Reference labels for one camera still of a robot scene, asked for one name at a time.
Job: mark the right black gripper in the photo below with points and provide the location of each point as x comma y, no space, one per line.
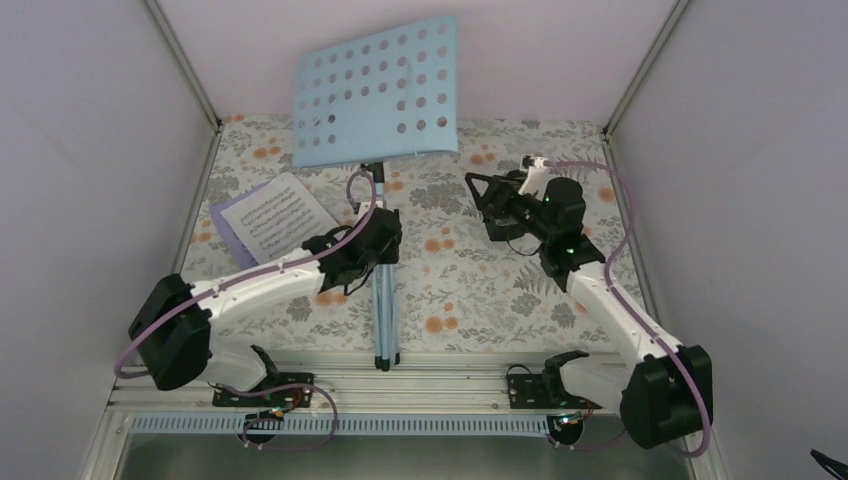
505,187

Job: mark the light blue music stand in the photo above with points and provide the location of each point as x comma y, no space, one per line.
362,103

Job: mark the white sheet music page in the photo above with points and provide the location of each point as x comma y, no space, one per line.
278,218

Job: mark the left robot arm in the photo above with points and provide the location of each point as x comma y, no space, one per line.
174,331

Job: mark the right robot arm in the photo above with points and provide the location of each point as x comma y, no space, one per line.
662,391

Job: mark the floral patterned mat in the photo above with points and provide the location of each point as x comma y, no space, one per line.
458,291

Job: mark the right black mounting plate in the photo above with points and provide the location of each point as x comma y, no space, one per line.
534,392

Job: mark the black mounting plate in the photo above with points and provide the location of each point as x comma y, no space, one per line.
284,391
534,392

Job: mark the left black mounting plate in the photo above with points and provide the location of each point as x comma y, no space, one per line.
284,391

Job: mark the black object at corner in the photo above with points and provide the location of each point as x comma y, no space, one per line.
837,469

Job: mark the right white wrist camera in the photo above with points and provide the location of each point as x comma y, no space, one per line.
535,169

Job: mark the light blue cable duct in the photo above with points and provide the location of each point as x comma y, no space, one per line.
527,425

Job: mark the aluminium rail base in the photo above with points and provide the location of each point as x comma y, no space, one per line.
345,383

